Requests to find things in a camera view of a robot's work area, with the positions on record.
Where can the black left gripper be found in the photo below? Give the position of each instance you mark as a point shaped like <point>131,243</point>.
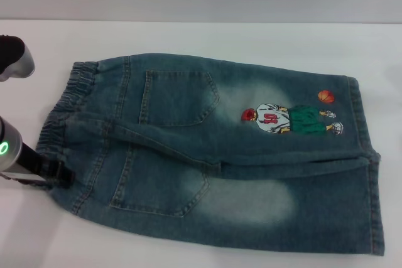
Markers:
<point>31,162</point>

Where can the blue denim shorts with print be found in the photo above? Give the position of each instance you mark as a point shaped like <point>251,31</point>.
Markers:
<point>220,155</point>

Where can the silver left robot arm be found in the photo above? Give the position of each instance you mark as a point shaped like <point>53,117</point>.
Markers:
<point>9,145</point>

